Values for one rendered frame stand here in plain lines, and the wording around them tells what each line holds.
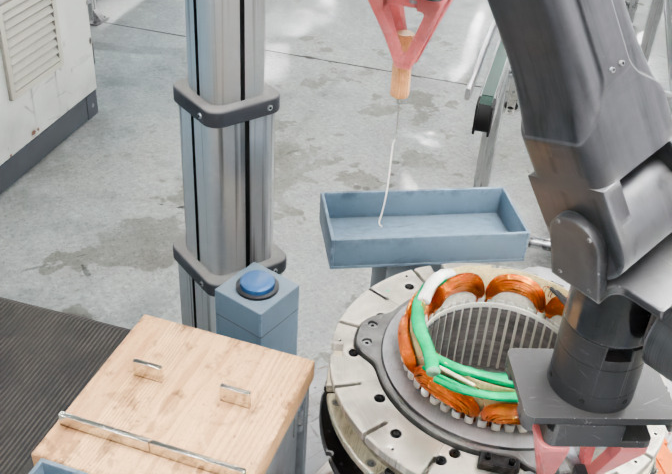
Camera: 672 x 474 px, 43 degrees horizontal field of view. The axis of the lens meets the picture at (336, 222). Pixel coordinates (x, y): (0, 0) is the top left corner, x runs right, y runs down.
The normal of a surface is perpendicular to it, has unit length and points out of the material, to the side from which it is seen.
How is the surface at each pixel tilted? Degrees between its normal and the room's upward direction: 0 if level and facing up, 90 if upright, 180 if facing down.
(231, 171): 90
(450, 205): 90
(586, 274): 108
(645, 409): 0
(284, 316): 90
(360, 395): 0
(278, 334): 90
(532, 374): 0
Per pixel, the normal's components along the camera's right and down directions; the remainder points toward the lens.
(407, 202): 0.14, 0.57
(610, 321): -0.43, 0.49
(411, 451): 0.05, -0.83
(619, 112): 0.48, 0.20
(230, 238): 0.59, 0.48
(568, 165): -0.75, 0.55
